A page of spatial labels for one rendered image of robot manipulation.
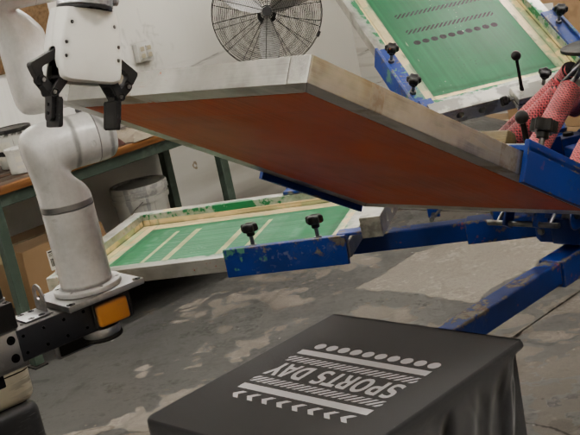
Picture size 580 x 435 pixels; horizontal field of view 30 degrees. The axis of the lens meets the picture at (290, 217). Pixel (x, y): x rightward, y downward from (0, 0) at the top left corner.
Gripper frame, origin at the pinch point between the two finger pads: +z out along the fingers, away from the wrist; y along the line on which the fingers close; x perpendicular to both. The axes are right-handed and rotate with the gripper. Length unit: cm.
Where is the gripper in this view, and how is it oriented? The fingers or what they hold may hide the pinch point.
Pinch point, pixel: (84, 122)
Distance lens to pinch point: 150.1
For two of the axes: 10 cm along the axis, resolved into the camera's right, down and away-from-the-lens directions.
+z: -0.1, 10.0, 0.3
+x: 7.0, 0.3, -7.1
